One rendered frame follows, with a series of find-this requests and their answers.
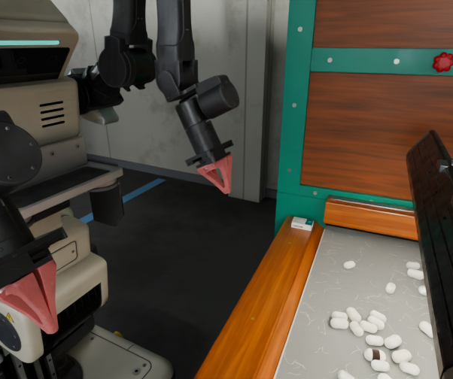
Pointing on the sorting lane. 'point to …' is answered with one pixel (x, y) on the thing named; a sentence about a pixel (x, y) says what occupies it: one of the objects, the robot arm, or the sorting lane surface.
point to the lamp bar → (447, 258)
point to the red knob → (443, 62)
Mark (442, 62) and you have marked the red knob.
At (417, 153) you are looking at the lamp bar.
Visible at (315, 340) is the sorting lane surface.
